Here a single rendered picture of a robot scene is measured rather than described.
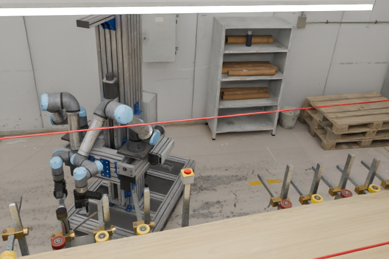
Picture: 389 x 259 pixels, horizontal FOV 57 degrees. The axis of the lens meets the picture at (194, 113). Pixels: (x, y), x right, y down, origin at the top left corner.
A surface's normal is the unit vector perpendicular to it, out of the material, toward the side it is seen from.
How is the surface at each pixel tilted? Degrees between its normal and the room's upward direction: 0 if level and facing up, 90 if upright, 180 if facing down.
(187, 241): 0
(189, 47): 90
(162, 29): 90
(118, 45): 90
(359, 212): 0
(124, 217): 0
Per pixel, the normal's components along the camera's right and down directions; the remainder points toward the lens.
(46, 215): 0.05, -0.87
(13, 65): 0.20, 0.48
